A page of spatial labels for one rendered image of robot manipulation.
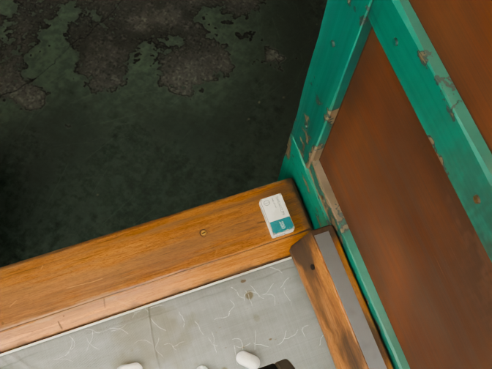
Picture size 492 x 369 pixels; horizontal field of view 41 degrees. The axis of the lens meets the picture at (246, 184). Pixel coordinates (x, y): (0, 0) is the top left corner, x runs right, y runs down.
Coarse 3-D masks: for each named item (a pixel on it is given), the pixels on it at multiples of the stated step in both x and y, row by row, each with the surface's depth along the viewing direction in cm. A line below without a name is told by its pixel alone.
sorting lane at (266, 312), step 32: (224, 288) 101; (256, 288) 101; (288, 288) 101; (128, 320) 98; (160, 320) 98; (192, 320) 99; (224, 320) 99; (256, 320) 99; (288, 320) 100; (32, 352) 95; (64, 352) 96; (96, 352) 96; (128, 352) 96; (160, 352) 97; (192, 352) 97; (224, 352) 97; (256, 352) 97; (288, 352) 98; (320, 352) 98
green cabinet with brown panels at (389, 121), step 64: (384, 0) 60; (448, 0) 52; (320, 64) 80; (384, 64) 66; (448, 64) 55; (320, 128) 87; (384, 128) 71; (448, 128) 55; (320, 192) 95; (384, 192) 76; (448, 192) 61; (384, 256) 82; (448, 256) 65; (384, 320) 87; (448, 320) 70
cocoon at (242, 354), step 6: (240, 354) 95; (246, 354) 95; (252, 354) 96; (240, 360) 95; (246, 360) 95; (252, 360) 95; (258, 360) 95; (246, 366) 95; (252, 366) 95; (258, 366) 95
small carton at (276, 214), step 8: (264, 200) 102; (272, 200) 102; (280, 200) 102; (264, 208) 101; (272, 208) 102; (280, 208) 102; (264, 216) 102; (272, 216) 101; (280, 216) 101; (288, 216) 101; (272, 224) 101; (280, 224) 101; (288, 224) 101; (272, 232) 100; (280, 232) 100; (288, 232) 102
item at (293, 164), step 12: (288, 144) 104; (288, 156) 106; (300, 156) 99; (288, 168) 108; (300, 168) 101; (300, 180) 104; (312, 180) 98; (300, 192) 105; (312, 192) 99; (312, 204) 101; (312, 216) 103; (324, 216) 96
